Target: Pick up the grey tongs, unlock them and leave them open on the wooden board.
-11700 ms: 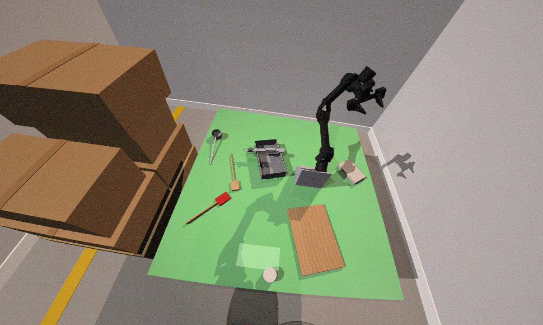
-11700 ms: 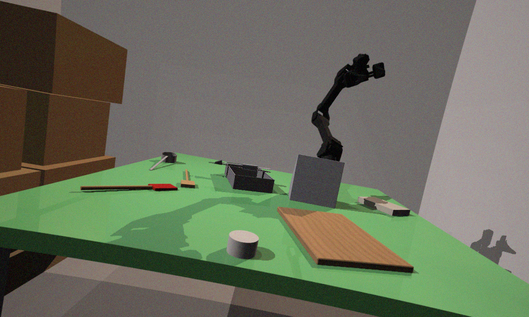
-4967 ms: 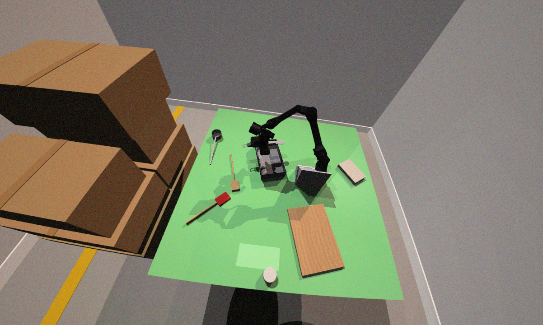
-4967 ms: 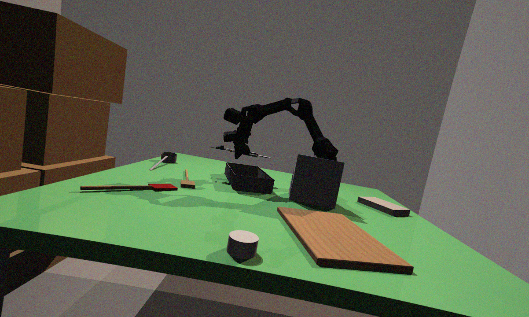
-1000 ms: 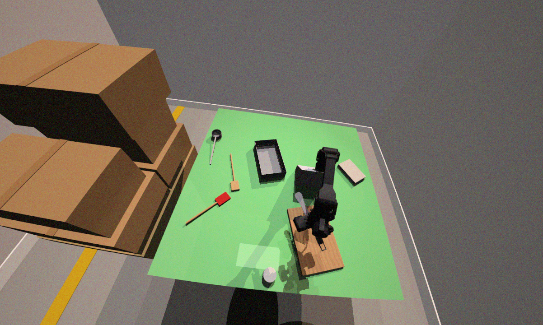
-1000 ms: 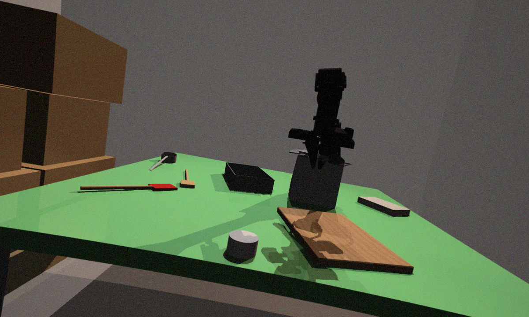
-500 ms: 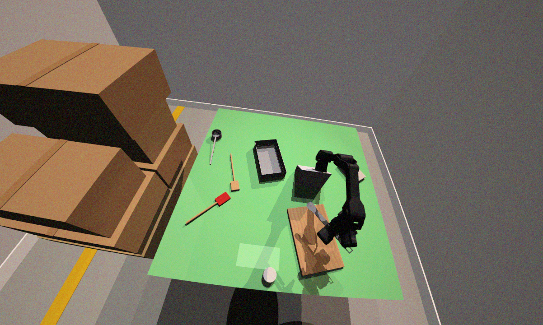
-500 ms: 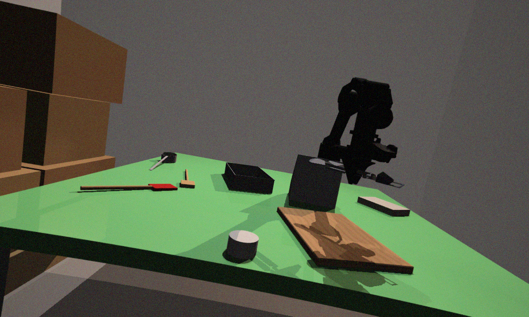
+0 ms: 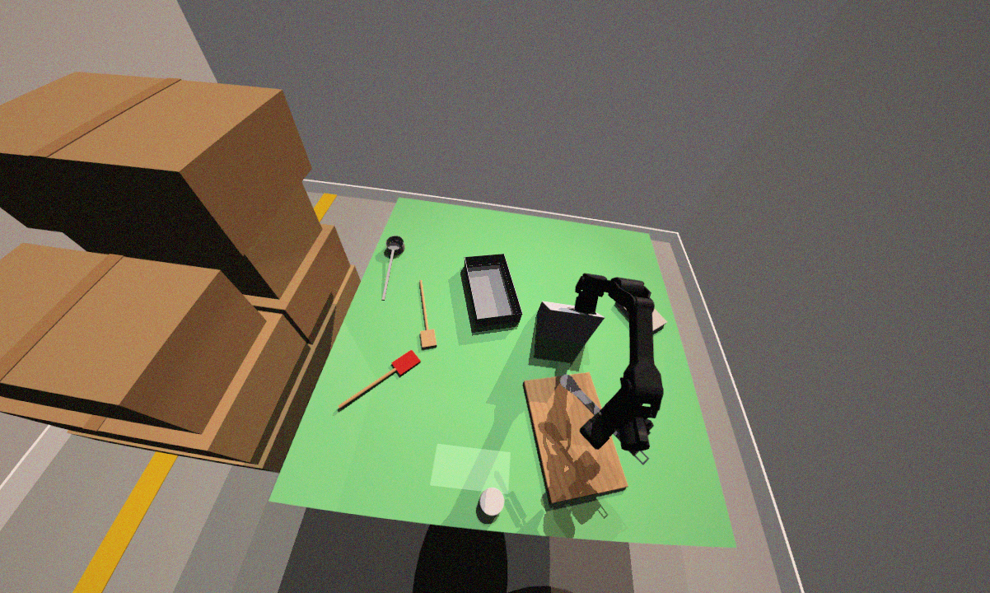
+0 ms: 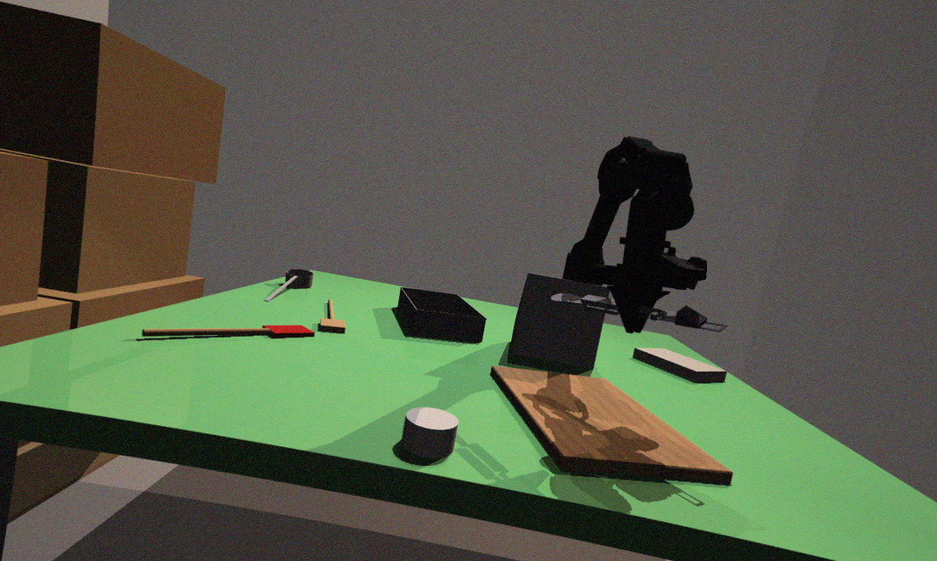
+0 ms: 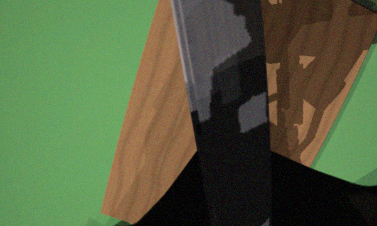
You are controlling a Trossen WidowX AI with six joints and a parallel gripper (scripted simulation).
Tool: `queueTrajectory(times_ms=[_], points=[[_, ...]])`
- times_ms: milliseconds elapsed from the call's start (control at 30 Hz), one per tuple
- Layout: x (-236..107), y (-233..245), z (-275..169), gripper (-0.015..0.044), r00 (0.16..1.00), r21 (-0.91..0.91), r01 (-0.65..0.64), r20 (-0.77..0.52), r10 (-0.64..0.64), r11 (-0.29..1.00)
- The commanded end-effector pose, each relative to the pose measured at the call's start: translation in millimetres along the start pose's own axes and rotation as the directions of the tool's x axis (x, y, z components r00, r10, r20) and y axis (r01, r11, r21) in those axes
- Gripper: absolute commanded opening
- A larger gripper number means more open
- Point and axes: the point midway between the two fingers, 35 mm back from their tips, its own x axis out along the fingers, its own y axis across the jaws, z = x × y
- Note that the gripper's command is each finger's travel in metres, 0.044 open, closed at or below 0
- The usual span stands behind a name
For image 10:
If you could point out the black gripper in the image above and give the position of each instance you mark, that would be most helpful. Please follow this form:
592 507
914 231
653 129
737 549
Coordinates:
630 289

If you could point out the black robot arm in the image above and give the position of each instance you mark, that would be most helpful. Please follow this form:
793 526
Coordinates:
662 203

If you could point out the dark grey cylinder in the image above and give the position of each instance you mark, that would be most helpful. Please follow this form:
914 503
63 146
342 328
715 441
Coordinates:
429 433

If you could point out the brown wooden board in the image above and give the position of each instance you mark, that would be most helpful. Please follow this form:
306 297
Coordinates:
589 424

